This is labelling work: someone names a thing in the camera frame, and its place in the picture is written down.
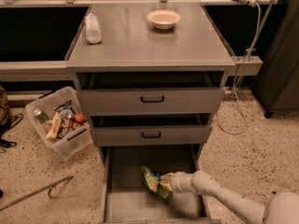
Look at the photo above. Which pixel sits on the green soda can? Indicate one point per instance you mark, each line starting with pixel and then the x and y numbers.
pixel 41 116

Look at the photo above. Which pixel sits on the metal rod on floor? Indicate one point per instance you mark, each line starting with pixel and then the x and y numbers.
pixel 29 195

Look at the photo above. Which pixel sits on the yellow snack bar packet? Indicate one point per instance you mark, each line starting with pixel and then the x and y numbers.
pixel 55 126

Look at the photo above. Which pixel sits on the green rice chip bag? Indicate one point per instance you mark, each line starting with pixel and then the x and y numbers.
pixel 153 181

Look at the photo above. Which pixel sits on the clear plastic storage bin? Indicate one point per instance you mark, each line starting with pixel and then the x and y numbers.
pixel 77 138

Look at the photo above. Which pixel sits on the dark backpack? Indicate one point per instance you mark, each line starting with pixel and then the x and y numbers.
pixel 7 120

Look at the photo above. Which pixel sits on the dark grey rolling cabinet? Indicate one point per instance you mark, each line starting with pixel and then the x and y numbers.
pixel 277 84

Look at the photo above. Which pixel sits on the bottom grey open drawer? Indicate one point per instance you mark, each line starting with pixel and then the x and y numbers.
pixel 126 198

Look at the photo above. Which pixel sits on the top grey drawer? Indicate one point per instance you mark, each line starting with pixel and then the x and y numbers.
pixel 150 102

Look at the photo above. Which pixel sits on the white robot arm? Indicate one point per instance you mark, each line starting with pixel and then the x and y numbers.
pixel 283 208

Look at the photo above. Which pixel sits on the brown snack bag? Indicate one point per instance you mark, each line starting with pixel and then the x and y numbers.
pixel 65 127

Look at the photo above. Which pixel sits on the red apple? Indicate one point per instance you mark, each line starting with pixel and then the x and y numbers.
pixel 79 118

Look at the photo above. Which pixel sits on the silver can top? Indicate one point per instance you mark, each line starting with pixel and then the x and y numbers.
pixel 66 114

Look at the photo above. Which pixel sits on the middle grey drawer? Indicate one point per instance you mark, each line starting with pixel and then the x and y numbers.
pixel 150 135

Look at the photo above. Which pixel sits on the grey metal drawer cabinet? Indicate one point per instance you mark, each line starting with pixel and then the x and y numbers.
pixel 135 55

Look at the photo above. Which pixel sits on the white paper bowl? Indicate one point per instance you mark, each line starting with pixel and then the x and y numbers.
pixel 163 19

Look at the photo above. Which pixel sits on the dark snack packet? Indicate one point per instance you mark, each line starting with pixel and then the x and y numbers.
pixel 65 106

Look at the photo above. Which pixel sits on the clear plastic water bottle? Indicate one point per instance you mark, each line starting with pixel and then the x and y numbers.
pixel 92 29

